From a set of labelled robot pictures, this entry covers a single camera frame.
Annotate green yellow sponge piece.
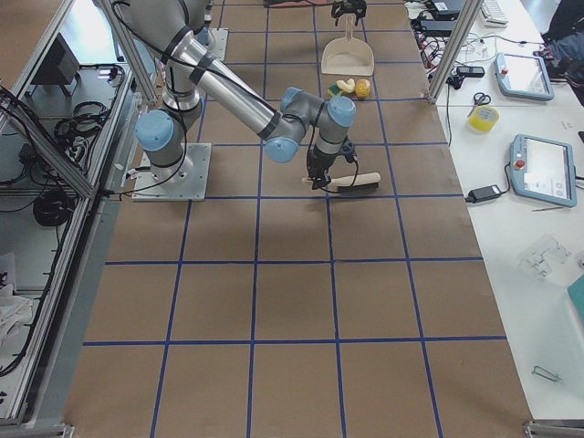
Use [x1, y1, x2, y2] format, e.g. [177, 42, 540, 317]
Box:
[327, 85, 343, 98]

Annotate blue teach pendant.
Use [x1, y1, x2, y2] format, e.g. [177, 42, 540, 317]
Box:
[509, 134, 577, 208]
[494, 53, 555, 101]

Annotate near blue teach pendant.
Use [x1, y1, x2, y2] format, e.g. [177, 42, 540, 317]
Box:
[509, 134, 577, 208]

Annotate aluminium frame post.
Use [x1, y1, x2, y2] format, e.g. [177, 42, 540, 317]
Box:
[427, 0, 483, 104]

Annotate black handled scissors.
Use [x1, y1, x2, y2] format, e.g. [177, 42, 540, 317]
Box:
[473, 92, 491, 108]

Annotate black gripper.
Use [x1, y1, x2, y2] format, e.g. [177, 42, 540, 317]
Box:
[307, 152, 330, 189]
[330, 0, 367, 17]

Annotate white hand brush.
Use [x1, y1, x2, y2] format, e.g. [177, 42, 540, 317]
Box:
[302, 172, 381, 194]

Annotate black power adapter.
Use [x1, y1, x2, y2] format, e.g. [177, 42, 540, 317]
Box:
[465, 184, 502, 203]

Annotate pale curved peel scrap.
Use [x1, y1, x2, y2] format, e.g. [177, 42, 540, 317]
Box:
[336, 78, 356, 94]

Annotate clear plastic packaging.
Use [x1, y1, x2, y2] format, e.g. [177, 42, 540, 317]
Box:
[518, 235, 571, 279]

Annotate far blue teach pendant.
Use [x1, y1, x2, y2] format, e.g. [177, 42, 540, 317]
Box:
[494, 53, 555, 101]

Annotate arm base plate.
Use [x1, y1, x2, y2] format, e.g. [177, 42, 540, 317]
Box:
[198, 26, 228, 61]
[131, 142, 212, 202]

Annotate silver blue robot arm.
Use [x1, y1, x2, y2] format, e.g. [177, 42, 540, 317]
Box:
[108, 1, 358, 189]

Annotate beige plastic dustpan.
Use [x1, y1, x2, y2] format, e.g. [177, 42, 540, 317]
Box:
[321, 15, 375, 77]

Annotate yellow tape roll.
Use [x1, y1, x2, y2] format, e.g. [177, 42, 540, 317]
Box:
[468, 105, 499, 133]

